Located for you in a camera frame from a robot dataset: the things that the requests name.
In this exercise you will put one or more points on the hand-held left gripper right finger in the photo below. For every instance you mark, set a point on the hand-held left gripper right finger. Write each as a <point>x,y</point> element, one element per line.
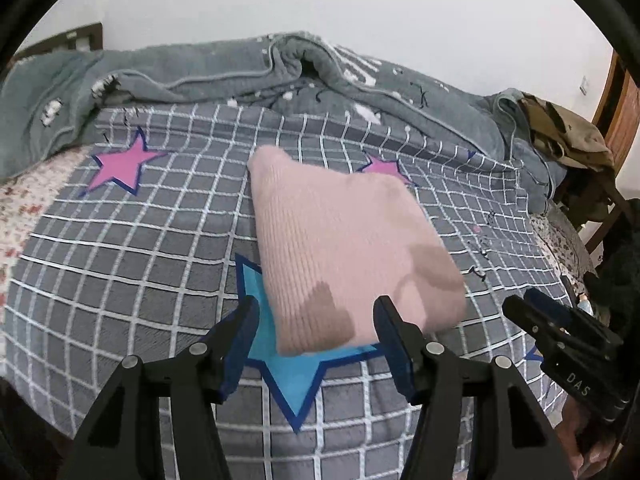
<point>395,350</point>

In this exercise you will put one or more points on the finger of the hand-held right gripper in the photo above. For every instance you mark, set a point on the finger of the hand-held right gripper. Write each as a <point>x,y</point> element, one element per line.
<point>525,317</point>
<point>547,307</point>

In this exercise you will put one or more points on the dark wooden chair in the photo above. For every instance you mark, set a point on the dark wooden chair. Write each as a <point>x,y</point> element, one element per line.
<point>600,195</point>

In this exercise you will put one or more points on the pile of brown clothes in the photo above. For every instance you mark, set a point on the pile of brown clothes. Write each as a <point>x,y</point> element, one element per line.
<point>565,135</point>

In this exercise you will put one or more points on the grey checked star blanket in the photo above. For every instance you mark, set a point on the grey checked star blanket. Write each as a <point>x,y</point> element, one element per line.
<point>150,260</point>

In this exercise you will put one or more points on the white wall switch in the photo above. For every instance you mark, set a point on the white wall switch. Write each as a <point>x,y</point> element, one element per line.
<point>584,85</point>

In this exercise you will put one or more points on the pink knit sweater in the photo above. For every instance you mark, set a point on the pink knit sweater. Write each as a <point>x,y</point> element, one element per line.
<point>340,240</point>

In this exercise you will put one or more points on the dark cloth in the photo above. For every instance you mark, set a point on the dark cloth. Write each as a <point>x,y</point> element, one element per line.
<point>620,275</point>

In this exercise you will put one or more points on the person's right hand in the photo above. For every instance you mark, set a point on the person's right hand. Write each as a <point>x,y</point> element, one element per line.
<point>590,455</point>

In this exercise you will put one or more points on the grey plush blanket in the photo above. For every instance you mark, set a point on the grey plush blanket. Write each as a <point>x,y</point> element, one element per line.
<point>200,75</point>

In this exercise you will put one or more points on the dark wooden headboard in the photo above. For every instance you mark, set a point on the dark wooden headboard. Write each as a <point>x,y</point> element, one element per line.
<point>75,40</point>

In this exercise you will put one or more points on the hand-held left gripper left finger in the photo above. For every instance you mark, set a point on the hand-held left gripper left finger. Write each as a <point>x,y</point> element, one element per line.
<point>240,345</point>

